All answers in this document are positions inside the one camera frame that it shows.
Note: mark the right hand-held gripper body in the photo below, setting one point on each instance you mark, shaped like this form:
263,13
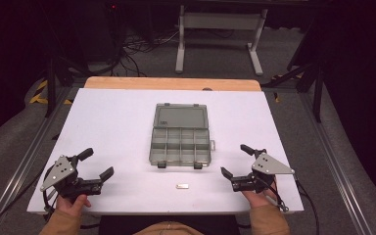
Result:
267,166

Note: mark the aluminium rail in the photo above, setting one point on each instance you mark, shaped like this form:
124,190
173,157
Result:
29,153
334,163

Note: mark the white metal stand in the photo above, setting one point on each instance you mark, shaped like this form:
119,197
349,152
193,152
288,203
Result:
222,21

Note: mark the dark computer tower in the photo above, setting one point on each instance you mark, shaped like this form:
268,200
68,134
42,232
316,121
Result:
106,29

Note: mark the person's right hand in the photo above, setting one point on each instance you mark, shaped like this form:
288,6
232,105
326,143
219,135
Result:
258,199

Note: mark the white board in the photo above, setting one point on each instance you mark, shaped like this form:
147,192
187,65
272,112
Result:
117,130

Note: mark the person's left hand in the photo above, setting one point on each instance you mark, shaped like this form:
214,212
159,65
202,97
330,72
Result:
71,205

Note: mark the yellow and black floor tape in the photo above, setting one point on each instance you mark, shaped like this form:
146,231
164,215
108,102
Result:
39,96

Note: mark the small white rectangular piece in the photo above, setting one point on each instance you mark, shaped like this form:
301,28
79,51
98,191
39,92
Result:
182,186

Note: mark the clear plastic compartment box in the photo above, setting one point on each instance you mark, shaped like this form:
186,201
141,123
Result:
180,137

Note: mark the person's torso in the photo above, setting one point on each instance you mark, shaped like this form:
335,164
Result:
169,229

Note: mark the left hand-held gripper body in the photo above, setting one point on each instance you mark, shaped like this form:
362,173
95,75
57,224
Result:
66,178

